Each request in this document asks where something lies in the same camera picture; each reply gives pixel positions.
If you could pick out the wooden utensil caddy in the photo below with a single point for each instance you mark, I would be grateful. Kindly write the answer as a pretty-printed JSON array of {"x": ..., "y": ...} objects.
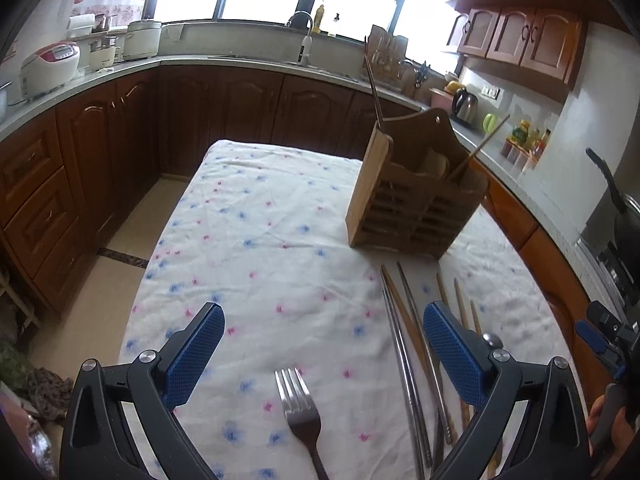
[{"x": 415, "y": 190}]

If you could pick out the oil bottles group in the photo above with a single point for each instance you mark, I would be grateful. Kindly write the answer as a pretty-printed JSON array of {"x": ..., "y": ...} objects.
[{"x": 524, "y": 146}]

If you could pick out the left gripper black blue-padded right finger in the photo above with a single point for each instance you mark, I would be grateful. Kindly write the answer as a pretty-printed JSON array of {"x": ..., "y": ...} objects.
[{"x": 552, "y": 440}]

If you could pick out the brown wooden chopstick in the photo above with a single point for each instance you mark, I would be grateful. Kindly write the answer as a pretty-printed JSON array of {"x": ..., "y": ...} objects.
[{"x": 412, "y": 324}]

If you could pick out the steel fork near centre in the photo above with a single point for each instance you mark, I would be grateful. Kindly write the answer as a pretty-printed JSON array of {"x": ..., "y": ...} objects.
[{"x": 301, "y": 414}]

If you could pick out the yellow bottle on sill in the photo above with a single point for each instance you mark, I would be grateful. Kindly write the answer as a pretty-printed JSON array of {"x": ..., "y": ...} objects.
[{"x": 316, "y": 25}]

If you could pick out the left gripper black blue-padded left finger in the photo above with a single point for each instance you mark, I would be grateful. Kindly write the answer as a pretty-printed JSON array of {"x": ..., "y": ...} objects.
[{"x": 97, "y": 441}]

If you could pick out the lower wooden cabinets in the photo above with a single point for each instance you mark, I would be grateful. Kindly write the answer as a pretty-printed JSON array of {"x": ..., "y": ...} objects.
[{"x": 70, "y": 175}]

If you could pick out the chrome sink faucet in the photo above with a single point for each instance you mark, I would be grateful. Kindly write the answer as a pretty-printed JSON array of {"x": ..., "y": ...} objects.
[{"x": 305, "y": 47}]

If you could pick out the green cup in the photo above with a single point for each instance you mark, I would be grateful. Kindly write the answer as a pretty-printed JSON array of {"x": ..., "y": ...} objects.
[{"x": 489, "y": 123}]

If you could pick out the wooden cabinets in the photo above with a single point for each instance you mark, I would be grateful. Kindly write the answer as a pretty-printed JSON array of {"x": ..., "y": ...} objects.
[
  {"x": 70, "y": 175},
  {"x": 543, "y": 37}
]

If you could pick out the metal pot on counter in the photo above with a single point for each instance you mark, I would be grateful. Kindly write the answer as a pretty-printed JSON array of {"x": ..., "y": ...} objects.
[{"x": 4, "y": 88}]

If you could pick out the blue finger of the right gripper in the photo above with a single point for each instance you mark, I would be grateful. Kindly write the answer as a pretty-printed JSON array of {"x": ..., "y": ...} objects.
[{"x": 608, "y": 355}]

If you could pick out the upper wooden cabinets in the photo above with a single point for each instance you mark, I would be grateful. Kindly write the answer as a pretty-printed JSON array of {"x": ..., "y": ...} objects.
[{"x": 543, "y": 37}]

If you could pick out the white red rice cooker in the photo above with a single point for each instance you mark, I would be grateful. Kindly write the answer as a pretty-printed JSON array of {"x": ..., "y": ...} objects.
[{"x": 48, "y": 68}]

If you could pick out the wooden cutting board rack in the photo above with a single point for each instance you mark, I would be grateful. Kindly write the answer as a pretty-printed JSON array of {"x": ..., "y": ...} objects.
[{"x": 386, "y": 54}]

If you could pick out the person's right hand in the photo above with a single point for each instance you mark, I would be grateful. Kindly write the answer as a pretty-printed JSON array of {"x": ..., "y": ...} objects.
[{"x": 621, "y": 434}]

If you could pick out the steel chopstick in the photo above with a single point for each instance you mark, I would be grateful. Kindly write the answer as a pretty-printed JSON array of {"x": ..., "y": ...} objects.
[
  {"x": 425, "y": 344},
  {"x": 376, "y": 99},
  {"x": 419, "y": 437}
]

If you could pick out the steel electric kettle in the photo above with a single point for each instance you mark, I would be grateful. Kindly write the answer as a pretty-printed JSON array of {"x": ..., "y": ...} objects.
[{"x": 464, "y": 107}]

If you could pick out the small white blender appliance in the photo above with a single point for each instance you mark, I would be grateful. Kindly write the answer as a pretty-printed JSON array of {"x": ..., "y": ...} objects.
[{"x": 103, "y": 53}]

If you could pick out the black wok on stove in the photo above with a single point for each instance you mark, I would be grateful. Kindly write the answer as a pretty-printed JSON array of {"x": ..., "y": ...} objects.
[{"x": 626, "y": 222}]

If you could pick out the white floral tablecloth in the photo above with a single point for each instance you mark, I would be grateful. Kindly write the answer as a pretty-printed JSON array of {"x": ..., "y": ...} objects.
[{"x": 261, "y": 231}]

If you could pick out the steel spoon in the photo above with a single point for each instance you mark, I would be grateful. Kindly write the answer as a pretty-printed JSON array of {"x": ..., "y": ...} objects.
[{"x": 493, "y": 341}]

